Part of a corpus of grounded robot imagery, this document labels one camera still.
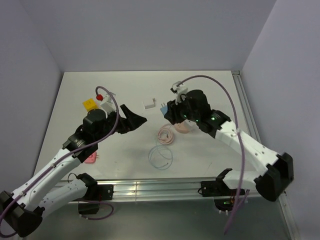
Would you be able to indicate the aluminium front rail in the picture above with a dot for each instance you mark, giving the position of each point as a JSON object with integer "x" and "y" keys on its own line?
{"x": 123, "y": 191}

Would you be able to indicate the pink round power strip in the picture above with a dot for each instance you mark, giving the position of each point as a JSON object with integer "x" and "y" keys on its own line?
{"x": 184, "y": 127}

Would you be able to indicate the aluminium side rail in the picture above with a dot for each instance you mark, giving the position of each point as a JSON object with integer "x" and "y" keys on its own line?
{"x": 247, "y": 112}

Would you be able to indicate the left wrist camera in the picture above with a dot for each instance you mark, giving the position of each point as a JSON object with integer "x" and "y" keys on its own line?
{"x": 105, "y": 103}

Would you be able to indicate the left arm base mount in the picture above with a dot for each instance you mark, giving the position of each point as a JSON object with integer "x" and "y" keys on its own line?
{"x": 100, "y": 195}

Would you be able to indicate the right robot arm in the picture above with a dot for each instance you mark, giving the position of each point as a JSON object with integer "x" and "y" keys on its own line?
{"x": 273, "y": 171}

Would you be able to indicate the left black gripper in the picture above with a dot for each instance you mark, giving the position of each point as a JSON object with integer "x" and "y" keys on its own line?
{"x": 133, "y": 121}

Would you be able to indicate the white charger near centre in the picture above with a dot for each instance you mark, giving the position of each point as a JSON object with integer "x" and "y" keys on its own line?
{"x": 149, "y": 103}

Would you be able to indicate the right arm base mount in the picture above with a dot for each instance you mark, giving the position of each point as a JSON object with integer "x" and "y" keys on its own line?
{"x": 224, "y": 197}

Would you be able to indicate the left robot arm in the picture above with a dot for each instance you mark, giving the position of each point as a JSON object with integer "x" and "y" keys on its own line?
{"x": 25, "y": 208}

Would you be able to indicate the yellow cube socket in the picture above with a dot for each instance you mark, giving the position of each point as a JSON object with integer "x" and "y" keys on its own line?
{"x": 90, "y": 104}

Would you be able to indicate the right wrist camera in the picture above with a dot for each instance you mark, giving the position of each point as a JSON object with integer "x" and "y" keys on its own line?
{"x": 179, "y": 89}

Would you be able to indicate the pink flat plug adapter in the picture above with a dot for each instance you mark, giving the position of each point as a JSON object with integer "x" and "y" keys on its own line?
{"x": 92, "y": 158}

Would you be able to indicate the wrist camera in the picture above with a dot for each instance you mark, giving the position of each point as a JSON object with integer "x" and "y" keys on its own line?
{"x": 179, "y": 89}
{"x": 105, "y": 103}

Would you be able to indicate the blue charger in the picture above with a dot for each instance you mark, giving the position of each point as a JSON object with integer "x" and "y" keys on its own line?
{"x": 164, "y": 109}

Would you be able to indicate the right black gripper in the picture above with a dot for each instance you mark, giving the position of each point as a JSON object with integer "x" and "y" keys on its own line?
{"x": 171, "y": 114}

